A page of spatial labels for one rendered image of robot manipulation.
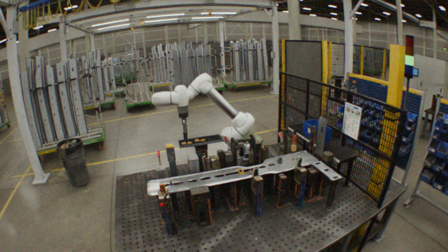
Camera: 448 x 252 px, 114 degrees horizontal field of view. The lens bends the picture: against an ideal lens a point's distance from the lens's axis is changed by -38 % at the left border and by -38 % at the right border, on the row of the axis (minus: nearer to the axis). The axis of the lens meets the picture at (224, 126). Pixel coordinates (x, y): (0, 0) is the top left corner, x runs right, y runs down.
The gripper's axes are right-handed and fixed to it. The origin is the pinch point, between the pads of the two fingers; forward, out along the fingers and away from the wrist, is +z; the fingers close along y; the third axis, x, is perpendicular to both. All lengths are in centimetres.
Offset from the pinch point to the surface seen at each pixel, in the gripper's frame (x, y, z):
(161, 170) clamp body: -21.0, 22.9, 16.7
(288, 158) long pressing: 82, 18, 22
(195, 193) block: 4, 52, 19
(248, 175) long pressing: 43, 34, 22
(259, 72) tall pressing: 289, -746, 57
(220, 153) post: 26.0, 9.5, 13.5
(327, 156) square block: 111, 34, 17
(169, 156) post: -15.1, 4.0, 14.9
